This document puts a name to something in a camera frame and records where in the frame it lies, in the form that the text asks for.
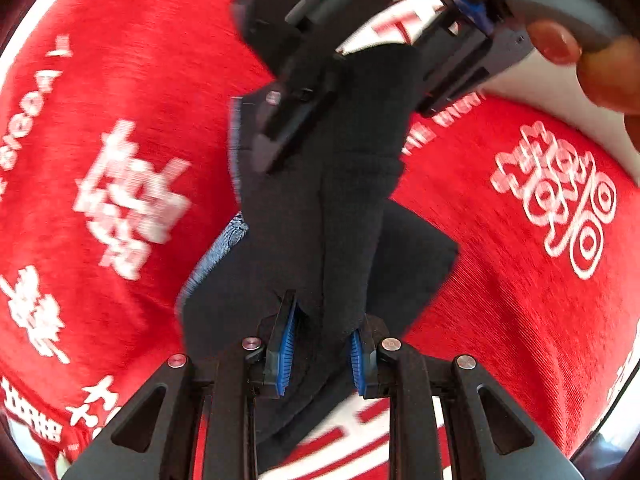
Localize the person's right hand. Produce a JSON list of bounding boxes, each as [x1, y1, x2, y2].
[[527, 19, 640, 152]]

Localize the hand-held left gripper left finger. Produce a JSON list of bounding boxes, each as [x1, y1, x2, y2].
[[62, 290, 301, 480]]

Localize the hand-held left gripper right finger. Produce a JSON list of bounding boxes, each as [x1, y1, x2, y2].
[[349, 314, 586, 480]]

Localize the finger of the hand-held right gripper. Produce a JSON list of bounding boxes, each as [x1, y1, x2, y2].
[[414, 14, 497, 117], [254, 54, 342, 172]]

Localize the black pants with patterned trim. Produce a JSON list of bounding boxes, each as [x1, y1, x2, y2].
[[175, 42, 461, 472]]

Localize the red printed blanket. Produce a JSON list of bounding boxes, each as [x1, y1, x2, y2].
[[0, 0, 640, 480]]

